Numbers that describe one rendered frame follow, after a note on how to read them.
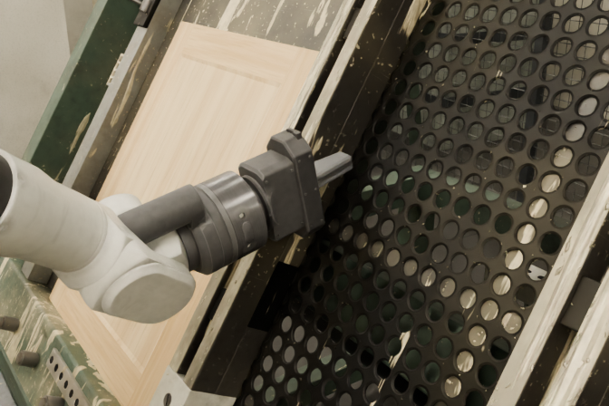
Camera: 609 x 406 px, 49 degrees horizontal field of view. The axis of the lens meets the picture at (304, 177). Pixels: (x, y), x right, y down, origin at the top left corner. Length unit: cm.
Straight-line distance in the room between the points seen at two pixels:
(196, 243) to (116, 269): 10
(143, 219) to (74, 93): 97
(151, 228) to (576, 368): 36
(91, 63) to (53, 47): 332
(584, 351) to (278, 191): 33
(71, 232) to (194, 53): 69
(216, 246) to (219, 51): 53
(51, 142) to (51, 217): 105
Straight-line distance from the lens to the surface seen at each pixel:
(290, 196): 70
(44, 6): 484
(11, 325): 132
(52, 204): 52
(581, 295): 54
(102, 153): 134
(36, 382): 121
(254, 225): 66
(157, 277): 59
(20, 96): 490
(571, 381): 52
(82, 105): 157
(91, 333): 115
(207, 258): 65
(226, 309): 78
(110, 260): 57
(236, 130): 98
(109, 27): 156
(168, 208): 62
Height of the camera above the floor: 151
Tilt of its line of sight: 20 degrees down
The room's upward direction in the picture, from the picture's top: straight up
